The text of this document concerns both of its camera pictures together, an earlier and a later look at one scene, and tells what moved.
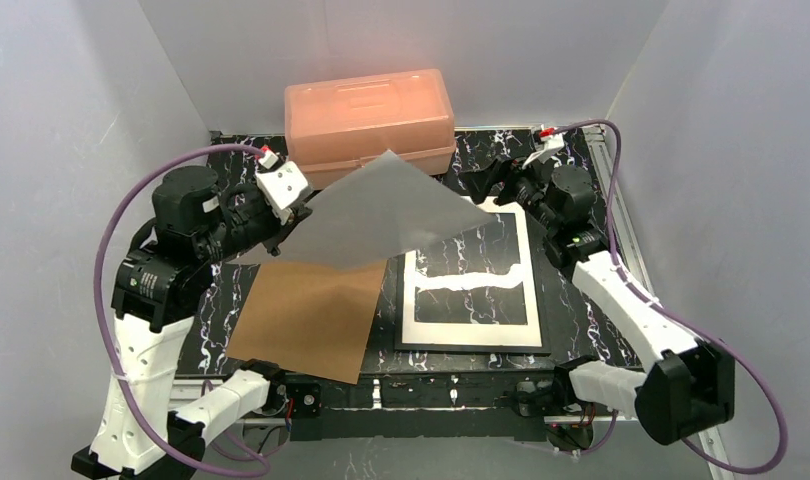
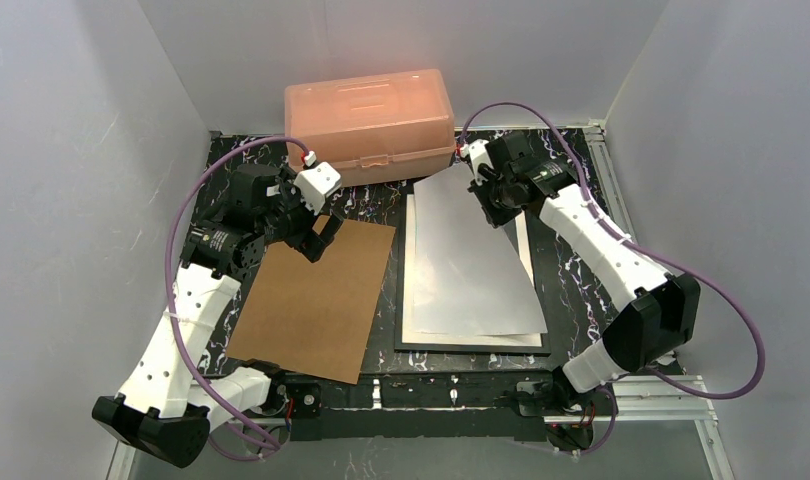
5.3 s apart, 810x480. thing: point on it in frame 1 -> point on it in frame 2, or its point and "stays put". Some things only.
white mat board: x=439 y=334 stays put
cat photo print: x=381 y=212 -> x=471 y=278
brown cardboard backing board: x=309 y=320 stays put
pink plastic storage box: x=335 y=126 stays put
